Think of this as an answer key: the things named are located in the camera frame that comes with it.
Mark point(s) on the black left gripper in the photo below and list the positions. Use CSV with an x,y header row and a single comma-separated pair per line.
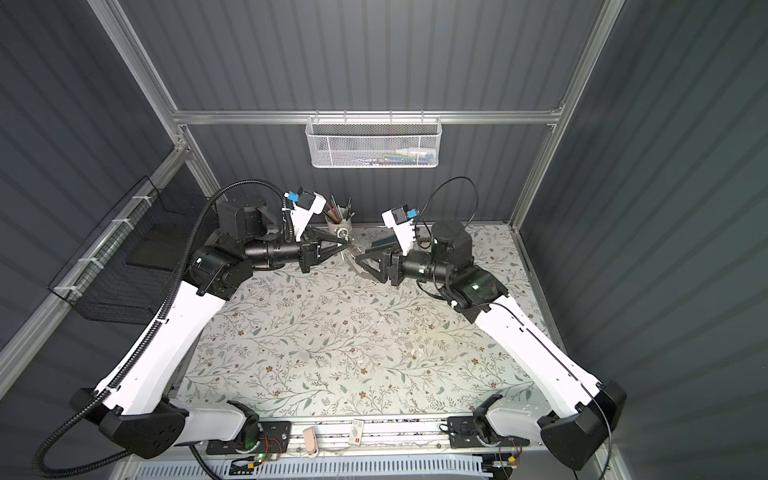
x,y
311,250

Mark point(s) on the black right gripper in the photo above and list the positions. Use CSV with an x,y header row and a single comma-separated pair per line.
x,y
391,265

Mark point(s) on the silver metal carabiner key holder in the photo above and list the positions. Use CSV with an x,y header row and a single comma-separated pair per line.
x,y
356,247

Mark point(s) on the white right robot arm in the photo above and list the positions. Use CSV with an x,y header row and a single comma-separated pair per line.
x,y
581,413

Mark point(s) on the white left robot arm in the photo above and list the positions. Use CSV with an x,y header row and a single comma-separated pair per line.
x,y
130,406

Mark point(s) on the teal stapler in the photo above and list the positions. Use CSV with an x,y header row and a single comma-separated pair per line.
x,y
385,243

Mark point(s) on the white metal pen cup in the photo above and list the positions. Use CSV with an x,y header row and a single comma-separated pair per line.
x,y
341,229

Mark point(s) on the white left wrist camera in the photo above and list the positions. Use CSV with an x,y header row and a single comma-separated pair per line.
x,y
303,205

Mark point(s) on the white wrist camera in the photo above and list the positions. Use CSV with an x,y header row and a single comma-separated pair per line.
x,y
303,205
401,220

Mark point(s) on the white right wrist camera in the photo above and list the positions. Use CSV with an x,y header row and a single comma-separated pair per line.
x,y
401,220

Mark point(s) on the white wire mesh basket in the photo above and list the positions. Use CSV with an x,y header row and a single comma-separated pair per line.
x,y
355,145

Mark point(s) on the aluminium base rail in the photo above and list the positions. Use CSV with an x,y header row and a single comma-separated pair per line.
x,y
283,438

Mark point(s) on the black wire wall basket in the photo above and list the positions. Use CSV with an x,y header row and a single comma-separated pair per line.
x,y
123,275

